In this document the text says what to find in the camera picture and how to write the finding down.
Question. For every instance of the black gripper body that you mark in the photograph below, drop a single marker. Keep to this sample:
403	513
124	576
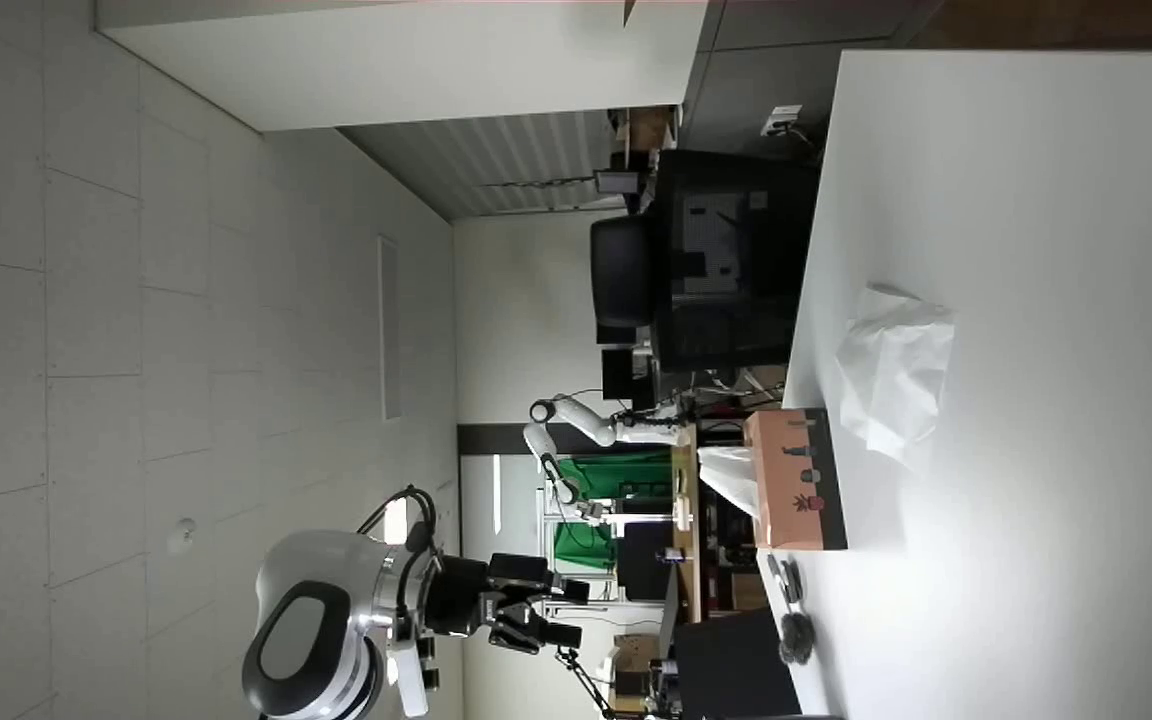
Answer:
516	603

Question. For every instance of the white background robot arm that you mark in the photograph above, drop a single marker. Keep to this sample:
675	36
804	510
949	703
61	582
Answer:
577	426

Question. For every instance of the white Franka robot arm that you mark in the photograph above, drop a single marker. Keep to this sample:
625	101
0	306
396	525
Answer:
317	621

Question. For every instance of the black box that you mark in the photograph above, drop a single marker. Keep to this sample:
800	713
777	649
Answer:
735	667

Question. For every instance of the orange cardboard tissue box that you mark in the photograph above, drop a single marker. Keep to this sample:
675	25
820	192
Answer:
789	480

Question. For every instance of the crumpled white serviette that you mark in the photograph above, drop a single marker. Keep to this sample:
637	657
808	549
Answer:
894	375

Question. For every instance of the small black round object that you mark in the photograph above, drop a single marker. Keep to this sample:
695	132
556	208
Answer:
799	639

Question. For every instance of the black office chair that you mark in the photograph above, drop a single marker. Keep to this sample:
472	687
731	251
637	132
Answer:
625	279

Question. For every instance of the black monitor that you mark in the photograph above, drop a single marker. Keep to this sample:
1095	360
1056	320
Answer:
731	263

